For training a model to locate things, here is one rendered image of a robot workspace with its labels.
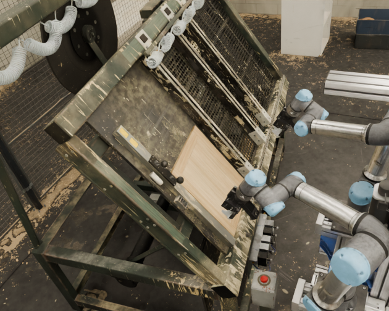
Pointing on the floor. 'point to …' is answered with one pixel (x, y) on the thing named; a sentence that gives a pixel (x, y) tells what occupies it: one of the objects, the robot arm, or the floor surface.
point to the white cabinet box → (305, 26)
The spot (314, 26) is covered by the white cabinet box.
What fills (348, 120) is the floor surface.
